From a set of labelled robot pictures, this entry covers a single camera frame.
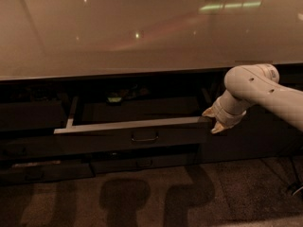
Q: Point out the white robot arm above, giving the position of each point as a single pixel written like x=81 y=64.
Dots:
x=249 y=85

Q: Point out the dark drawer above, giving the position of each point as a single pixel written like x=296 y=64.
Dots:
x=31 y=115
x=46 y=173
x=142 y=123
x=143 y=163
x=29 y=147

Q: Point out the dark cabinet door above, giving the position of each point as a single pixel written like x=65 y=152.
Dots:
x=260 y=133

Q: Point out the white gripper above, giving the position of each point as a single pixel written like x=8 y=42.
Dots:
x=224 y=116

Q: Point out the green snack bag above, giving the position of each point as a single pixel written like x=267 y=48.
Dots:
x=119 y=96

